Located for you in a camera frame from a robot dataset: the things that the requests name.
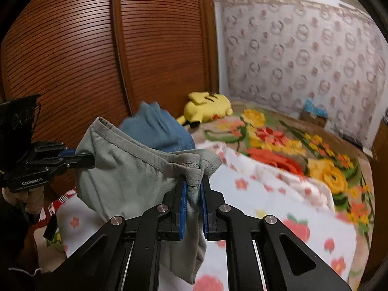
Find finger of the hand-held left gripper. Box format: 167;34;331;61
59;149;96;170

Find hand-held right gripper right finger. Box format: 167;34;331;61
200;176;354;291

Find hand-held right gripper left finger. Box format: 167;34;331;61
65;179;190;291

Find grey-green pants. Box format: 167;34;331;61
74;116;223;285

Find person's left forearm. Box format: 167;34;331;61
0;202;46;291

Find person's left hand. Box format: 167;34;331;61
1;186;47;222

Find red striped cloth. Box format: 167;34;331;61
48;189;77;216

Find white flower-print bed sheet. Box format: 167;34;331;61
56;145;359;291

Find blue denim jeans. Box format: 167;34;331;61
118;101;196;154

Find yellow plush toy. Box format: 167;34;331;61
177;91;234;128

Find wooden slatted wardrobe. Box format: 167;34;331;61
0;0;220;210

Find colourful floral blanket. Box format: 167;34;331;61
194;100;374;279

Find wooden cabinet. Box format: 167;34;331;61
370;121;388;166

